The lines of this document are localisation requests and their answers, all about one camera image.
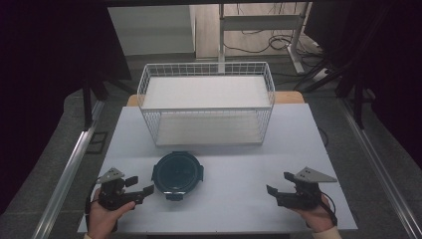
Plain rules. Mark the white cabinet panel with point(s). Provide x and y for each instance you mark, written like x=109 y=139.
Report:
x=152 y=30

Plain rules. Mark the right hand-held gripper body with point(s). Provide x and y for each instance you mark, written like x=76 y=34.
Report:
x=303 y=197

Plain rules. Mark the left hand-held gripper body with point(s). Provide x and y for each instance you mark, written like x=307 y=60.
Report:
x=112 y=195

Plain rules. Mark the black metal stand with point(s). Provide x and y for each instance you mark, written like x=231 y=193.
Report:
x=87 y=103
x=357 y=99

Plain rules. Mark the aluminium rail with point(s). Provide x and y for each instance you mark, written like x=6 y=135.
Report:
x=66 y=172
x=381 y=166

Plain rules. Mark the white metal desk frame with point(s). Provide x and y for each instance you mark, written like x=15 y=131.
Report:
x=262 y=21

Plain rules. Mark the black curtain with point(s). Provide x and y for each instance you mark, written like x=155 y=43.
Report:
x=391 y=66
x=49 y=66

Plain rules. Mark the person's right hand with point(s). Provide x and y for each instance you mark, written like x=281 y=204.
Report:
x=316 y=217

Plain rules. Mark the person's left hand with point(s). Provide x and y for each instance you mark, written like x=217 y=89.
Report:
x=103 y=219

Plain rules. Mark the dark teal round lid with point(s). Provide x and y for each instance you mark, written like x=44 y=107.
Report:
x=177 y=174

